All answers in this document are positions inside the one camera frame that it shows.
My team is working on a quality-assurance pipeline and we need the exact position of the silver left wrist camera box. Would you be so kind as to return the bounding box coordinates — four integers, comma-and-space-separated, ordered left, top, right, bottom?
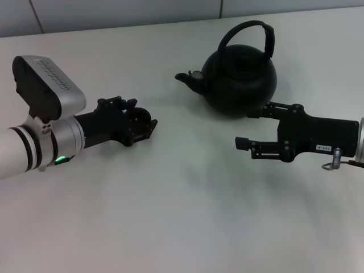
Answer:
12, 55, 87, 121

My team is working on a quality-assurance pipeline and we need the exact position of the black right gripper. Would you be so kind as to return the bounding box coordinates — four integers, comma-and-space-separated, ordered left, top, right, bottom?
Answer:
235, 101, 361, 164

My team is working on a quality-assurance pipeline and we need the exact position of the silver right wrist cable plug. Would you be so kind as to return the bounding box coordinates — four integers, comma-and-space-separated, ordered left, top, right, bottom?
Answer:
321, 147, 364, 171

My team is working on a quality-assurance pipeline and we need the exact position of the small black teacup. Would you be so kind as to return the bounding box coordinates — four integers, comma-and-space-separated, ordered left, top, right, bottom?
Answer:
131, 107, 153, 138

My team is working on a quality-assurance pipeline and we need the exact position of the black round teapot with handle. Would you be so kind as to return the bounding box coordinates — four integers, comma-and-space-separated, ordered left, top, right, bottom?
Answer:
174, 20, 278, 117

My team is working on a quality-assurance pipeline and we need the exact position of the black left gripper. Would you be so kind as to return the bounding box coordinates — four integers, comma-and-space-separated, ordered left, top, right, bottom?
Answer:
74, 96, 159, 148

